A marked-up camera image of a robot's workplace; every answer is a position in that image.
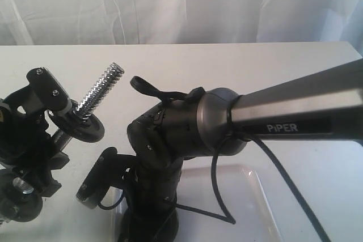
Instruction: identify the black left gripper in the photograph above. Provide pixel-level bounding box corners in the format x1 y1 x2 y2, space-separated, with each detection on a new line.
1 94 70 197

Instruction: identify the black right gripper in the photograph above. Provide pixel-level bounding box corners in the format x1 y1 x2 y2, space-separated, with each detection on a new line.
124 165 182 242

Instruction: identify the black weight plate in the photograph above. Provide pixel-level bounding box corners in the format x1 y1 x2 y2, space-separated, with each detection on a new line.
57 100 105 143
117 208 179 241
1 171 43 223

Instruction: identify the chrome threaded dumbbell bar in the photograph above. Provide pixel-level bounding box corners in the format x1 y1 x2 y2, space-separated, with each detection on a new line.
1 63 124 200

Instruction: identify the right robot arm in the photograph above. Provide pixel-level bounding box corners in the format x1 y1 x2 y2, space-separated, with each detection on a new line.
121 60 362 241

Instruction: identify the white plastic tray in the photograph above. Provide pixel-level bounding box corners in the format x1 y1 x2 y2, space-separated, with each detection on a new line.
109 163 284 242

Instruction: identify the white backdrop curtain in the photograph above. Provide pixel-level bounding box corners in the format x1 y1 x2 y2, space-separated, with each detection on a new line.
1 0 362 52

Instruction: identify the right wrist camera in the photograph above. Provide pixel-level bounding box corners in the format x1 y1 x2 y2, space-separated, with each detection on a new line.
76 147 137 209

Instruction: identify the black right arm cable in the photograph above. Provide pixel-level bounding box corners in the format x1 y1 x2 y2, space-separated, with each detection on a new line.
96 75 332 242

